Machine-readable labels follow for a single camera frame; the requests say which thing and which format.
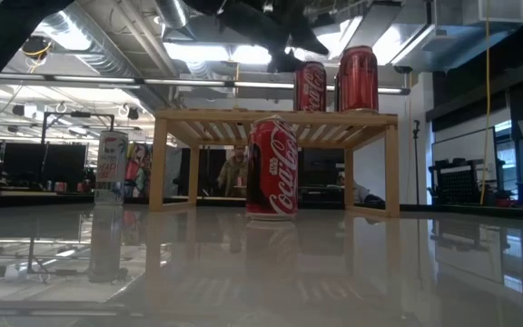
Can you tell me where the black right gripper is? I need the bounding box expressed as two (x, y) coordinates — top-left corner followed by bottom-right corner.
(183, 0), (331, 74)

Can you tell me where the red Coca-Cola can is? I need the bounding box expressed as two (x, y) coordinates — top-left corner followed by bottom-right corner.
(336, 45), (380, 114)
(293, 60), (329, 113)
(245, 114), (300, 223)

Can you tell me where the clear bottle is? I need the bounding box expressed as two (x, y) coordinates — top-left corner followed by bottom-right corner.
(94, 130), (130, 206)

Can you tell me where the wooden slatted shelf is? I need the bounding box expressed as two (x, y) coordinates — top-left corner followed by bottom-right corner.
(148, 107), (401, 219)

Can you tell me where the person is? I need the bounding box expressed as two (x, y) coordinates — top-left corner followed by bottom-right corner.
(336, 173), (385, 204)
(217, 144), (250, 199)

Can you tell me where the black tripod stand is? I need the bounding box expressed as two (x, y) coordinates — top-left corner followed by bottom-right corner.
(411, 118), (422, 206)

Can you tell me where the glass whiteboard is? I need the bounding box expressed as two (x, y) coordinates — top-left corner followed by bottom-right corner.
(430, 125), (499, 167)

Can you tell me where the colourful poster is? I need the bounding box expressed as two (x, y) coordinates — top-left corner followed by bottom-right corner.
(123, 142), (153, 199)

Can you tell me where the long ceiling light fixture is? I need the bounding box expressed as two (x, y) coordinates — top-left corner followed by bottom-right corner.
(0, 74), (411, 95)

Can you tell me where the black pegboard rack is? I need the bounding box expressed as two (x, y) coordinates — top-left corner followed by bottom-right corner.
(428, 157), (484, 206)

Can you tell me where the black computer monitor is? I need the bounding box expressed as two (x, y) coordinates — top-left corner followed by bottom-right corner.
(1, 143), (44, 183)
(44, 144), (88, 185)

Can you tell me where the black round ceiling device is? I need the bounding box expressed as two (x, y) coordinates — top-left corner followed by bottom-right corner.
(20, 35), (54, 61)

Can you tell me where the round silver ventilation duct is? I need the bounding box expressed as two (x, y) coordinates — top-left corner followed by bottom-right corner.
(153, 0), (191, 29)

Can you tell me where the grey rectangular air duct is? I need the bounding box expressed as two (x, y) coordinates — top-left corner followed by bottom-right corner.
(390, 0), (523, 74)

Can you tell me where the large silver ventilation duct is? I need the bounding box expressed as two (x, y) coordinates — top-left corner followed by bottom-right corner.
(38, 11), (176, 113)

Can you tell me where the black metal stand frame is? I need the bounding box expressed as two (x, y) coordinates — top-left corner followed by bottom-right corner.
(40, 111), (116, 183)

